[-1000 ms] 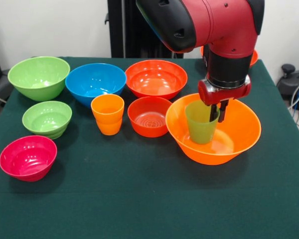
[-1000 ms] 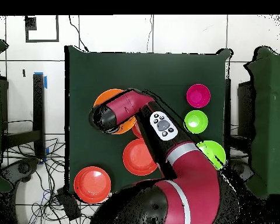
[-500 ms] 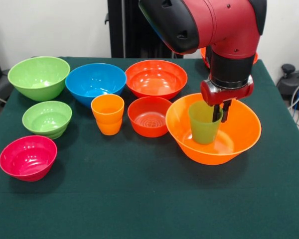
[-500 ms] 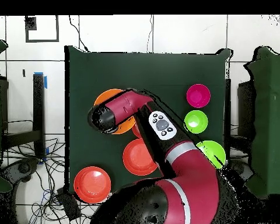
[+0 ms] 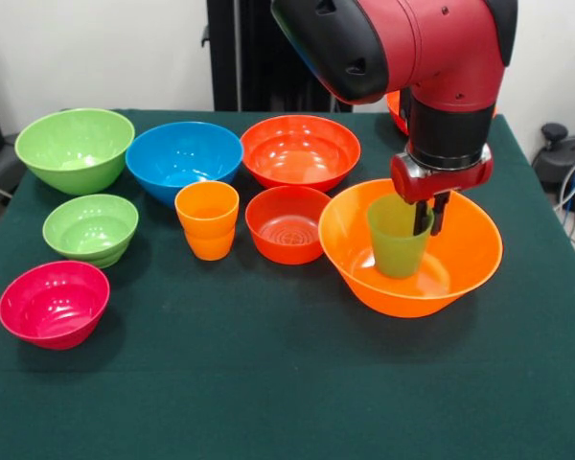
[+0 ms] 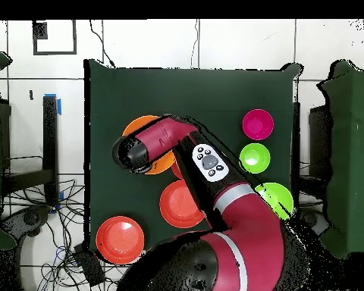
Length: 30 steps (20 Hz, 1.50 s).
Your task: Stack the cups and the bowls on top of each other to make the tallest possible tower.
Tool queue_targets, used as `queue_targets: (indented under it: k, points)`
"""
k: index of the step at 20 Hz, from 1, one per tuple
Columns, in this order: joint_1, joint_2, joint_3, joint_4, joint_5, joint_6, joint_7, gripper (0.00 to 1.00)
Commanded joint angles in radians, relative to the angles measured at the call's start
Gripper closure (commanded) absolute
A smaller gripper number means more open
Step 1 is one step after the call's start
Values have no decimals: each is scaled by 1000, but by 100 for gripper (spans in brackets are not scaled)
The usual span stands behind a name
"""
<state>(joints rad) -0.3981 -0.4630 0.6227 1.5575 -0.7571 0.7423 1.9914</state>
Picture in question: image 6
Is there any large orange bowl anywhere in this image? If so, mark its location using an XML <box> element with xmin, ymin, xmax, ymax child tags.
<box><xmin>121</xmin><ymin>114</ymin><xmax>177</xmax><ymax>176</ymax></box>

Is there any small green bowl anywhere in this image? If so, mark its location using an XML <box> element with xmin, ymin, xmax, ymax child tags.
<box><xmin>239</xmin><ymin>142</ymin><xmax>271</xmax><ymax>174</ymax></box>

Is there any pink bowl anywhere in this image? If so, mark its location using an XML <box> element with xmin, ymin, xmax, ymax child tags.
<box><xmin>241</xmin><ymin>108</ymin><xmax>275</xmax><ymax>141</ymax></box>

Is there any large red bowl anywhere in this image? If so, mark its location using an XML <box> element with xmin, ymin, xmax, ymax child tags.
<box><xmin>95</xmin><ymin>215</ymin><xmax>146</xmax><ymax>265</ymax></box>
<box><xmin>158</xmin><ymin>180</ymin><xmax>206</xmax><ymax>229</ymax></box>

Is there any large green bowl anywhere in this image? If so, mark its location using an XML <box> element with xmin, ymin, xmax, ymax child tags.
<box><xmin>254</xmin><ymin>182</ymin><xmax>294</xmax><ymax>221</ymax></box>

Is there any dark green table cloth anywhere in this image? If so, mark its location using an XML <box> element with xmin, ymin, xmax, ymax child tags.
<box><xmin>83</xmin><ymin>58</ymin><xmax>304</xmax><ymax>255</ymax></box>

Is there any blue tape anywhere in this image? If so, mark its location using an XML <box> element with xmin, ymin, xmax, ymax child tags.
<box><xmin>43</xmin><ymin>92</ymin><xmax>62</xmax><ymax>116</ymax></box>

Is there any black power strip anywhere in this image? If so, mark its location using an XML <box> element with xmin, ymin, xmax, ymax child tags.
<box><xmin>72</xmin><ymin>242</ymin><xmax>107</xmax><ymax>288</ymax></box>

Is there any black chair base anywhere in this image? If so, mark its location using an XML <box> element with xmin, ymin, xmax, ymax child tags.
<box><xmin>0</xmin><ymin>205</ymin><xmax>52</xmax><ymax>239</ymax></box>
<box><xmin>297</xmin><ymin>207</ymin><xmax>331</xmax><ymax>236</ymax></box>

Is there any thin black cable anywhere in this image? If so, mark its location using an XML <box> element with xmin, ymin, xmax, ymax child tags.
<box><xmin>190</xmin><ymin>19</ymin><xmax>200</xmax><ymax>69</ymax></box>
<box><xmin>89</xmin><ymin>19</ymin><xmax>116</xmax><ymax>67</ymax></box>

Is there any tangle of black cables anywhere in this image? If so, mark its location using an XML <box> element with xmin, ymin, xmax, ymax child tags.
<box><xmin>2</xmin><ymin>178</ymin><xmax>131</xmax><ymax>291</ymax></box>

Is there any black stool frame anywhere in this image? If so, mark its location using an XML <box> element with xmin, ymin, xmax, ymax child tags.
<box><xmin>1</xmin><ymin>95</ymin><xmax>60</xmax><ymax>207</ymax></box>
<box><xmin>292</xmin><ymin>102</ymin><xmax>333</xmax><ymax>210</ymax></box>

